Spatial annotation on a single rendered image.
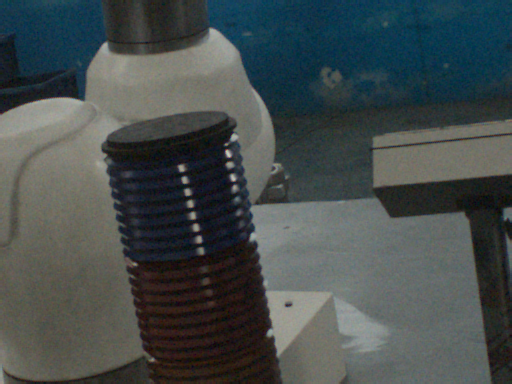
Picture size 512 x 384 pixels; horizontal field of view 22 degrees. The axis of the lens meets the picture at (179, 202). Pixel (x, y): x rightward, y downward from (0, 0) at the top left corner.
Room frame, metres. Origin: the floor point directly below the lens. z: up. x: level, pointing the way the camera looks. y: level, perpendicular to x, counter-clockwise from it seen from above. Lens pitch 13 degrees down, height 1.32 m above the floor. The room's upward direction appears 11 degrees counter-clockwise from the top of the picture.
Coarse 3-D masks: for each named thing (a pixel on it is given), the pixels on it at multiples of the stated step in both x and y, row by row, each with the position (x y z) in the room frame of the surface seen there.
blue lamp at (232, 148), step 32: (128, 160) 0.57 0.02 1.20; (160, 160) 0.52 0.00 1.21; (192, 160) 0.52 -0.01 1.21; (224, 160) 0.53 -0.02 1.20; (128, 192) 0.53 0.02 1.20; (160, 192) 0.52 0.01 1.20; (192, 192) 0.52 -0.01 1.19; (224, 192) 0.53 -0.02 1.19; (128, 224) 0.54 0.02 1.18; (160, 224) 0.52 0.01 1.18; (192, 224) 0.52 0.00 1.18; (224, 224) 0.53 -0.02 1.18; (128, 256) 0.54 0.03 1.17; (160, 256) 0.53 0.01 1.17; (192, 256) 0.52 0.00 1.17
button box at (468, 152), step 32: (448, 128) 1.04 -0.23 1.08; (480, 128) 1.03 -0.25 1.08; (384, 160) 1.05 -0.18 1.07; (416, 160) 1.04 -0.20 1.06; (448, 160) 1.03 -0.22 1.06; (480, 160) 1.02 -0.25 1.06; (384, 192) 1.04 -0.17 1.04; (416, 192) 1.04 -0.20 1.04; (448, 192) 1.03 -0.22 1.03; (480, 192) 1.03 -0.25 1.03
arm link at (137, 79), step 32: (128, 0) 1.20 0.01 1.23; (160, 0) 1.20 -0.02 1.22; (192, 0) 1.21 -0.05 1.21; (128, 32) 1.21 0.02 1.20; (160, 32) 1.20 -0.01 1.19; (192, 32) 1.21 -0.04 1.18; (96, 64) 1.23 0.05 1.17; (128, 64) 1.20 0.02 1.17; (160, 64) 1.19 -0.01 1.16; (192, 64) 1.19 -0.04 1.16; (224, 64) 1.21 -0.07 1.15; (96, 96) 1.22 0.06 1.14; (128, 96) 1.19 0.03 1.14; (160, 96) 1.18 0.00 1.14; (192, 96) 1.18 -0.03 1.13; (224, 96) 1.20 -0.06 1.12; (256, 96) 1.30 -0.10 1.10; (256, 128) 1.25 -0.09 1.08; (256, 160) 1.24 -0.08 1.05; (256, 192) 1.25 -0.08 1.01
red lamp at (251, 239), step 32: (224, 256) 0.53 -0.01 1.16; (256, 256) 0.54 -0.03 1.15; (160, 288) 0.53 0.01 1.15; (192, 288) 0.52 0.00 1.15; (224, 288) 0.53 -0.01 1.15; (256, 288) 0.54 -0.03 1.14; (160, 320) 0.53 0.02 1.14; (192, 320) 0.52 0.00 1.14; (224, 320) 0.52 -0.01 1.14; (256, 320) 0.53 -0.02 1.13; (160, 352) 0.53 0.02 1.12; (192, 352) 0.52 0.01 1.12; (224, 352) 0.52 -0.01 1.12
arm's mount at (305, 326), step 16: (272, 304) 1.25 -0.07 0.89; (288, 304) 1.24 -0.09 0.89; (304, 304) 1.24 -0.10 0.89; (320, 304) 1.23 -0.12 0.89; (272, 320) 1.21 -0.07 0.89; (288, 320) 1.21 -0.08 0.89; (304, 320) 1.20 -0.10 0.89; (320, 320) 1.22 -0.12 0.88; (336, 320) 1.25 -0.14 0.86; (288, 336) 1.17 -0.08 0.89; (304, 336) 1.18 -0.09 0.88; (320, 336) 1.22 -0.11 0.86; (336, 336) 1.25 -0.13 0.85; (288, 352) 1.15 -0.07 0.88; (304, 352) 1.18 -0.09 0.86; (320, 352) 1.21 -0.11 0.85; (336, 352) 1.24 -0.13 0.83; (0, 368) 1.23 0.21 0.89; (288, 368) 1.15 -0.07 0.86; (304, 368) 1.17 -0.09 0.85; (320, 368) 1.20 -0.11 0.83; (336, 368) 1.24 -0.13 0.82
